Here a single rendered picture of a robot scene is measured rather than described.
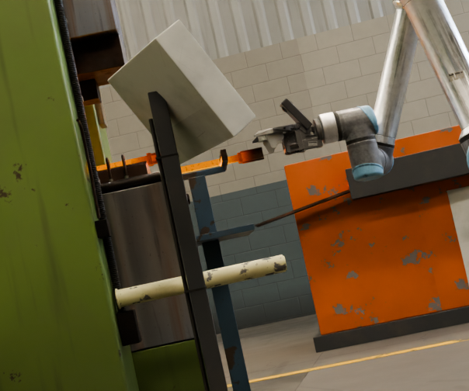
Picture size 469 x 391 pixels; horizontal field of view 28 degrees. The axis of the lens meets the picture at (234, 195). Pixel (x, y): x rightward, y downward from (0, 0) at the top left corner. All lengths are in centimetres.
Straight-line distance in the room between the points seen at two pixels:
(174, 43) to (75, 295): 68
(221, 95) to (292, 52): 843
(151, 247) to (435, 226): 379
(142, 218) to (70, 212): 33
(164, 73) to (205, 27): 862
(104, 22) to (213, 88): 69
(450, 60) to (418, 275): 360
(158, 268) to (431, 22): 104
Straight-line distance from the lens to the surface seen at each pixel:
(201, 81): 212
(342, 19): 1058
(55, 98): 243
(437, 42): 278
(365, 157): 281
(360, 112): 283
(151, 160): 280
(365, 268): 624
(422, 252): 624
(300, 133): 281
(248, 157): 345
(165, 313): 264
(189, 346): 265
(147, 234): 265
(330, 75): 1046
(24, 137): 243
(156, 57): 215
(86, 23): 274
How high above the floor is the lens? 62
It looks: 5 degrees up
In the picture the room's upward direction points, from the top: 12 degrees counter-clockwise
